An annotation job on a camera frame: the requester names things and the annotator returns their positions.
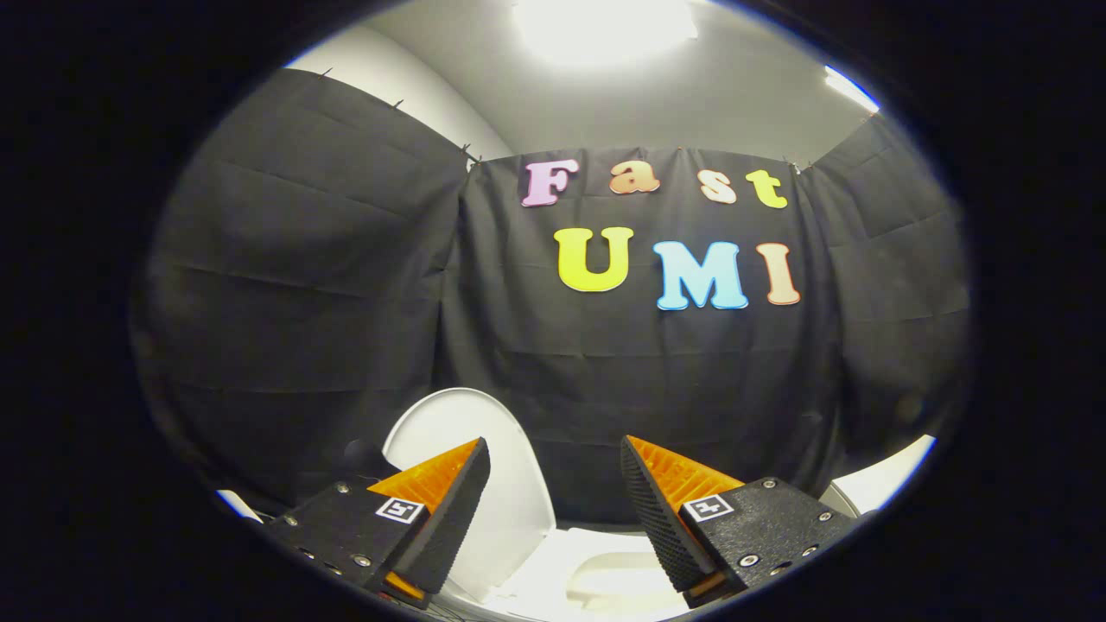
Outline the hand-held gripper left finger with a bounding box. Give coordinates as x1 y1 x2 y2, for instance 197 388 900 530
259 436 492 610

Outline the black backdrop cloth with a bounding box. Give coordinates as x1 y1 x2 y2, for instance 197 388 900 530
130 67 977 528

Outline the small ceiling light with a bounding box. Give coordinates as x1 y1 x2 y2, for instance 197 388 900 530
823 65 880 113

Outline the large ceiling light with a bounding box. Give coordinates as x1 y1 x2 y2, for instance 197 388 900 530
512 0 699 66

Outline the white door panel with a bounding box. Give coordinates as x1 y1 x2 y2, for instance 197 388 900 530
817 435 937 517

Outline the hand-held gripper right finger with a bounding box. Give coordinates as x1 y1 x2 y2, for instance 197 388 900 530
619 435 861 608

